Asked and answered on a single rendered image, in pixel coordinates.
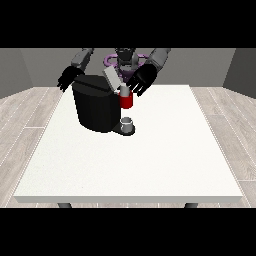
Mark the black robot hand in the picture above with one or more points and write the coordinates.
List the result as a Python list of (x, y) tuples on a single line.
[(144, 78), (68, 77)]

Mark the small grey coffee pod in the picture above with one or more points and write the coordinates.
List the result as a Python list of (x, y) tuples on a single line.
[(124, 90)]

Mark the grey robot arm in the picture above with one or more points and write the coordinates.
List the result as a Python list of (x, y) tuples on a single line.
[(158, 58), (81, 58)]

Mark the red pod holder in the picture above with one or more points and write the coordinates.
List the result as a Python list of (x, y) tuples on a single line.
[(126, 100)]

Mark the pale grey machine lid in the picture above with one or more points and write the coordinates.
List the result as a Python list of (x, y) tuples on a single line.
[(111, 77)]

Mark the black coffee machine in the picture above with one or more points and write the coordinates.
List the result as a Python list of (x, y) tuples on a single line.
[(95, 104)]

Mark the grey robot trunk purple rings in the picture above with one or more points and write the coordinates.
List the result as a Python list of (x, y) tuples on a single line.
[(125, 60)]

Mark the small grey cup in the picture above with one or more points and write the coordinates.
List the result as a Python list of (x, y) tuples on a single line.
[(127, 124)]

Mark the dark table leg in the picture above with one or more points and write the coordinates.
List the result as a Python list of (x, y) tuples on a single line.
[(65, 205), (191, 205)]

